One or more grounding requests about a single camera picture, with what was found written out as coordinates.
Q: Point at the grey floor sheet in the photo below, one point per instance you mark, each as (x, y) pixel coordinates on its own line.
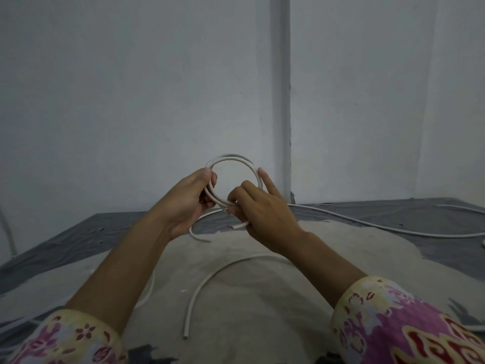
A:
(265, 299)

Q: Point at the person's left forearm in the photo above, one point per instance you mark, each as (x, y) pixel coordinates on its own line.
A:
(125, 272)

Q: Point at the floral sleeve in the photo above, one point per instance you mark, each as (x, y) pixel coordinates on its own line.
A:
(72, 339)
(401, 326)

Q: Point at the person's right middle finger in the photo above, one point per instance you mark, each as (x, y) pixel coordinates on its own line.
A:
(253, 190)

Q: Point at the person's left hand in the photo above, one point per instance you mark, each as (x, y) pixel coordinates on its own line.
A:
(180, 206)

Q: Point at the grey vertical wall pipe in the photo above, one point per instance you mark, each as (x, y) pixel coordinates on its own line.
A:
(280, 90)

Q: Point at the person's right forearm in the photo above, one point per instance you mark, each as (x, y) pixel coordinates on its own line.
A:
(326, 267)

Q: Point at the floral right sleeve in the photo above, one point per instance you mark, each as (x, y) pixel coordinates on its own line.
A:
(401, 326)

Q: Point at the person's left thumb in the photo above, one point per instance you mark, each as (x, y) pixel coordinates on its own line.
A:
(200, 175)

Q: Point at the floral left sleeve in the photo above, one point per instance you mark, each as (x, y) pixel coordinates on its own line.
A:
(72, 339)

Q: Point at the person's right hand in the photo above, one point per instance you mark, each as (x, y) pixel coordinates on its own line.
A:
(271, 219)

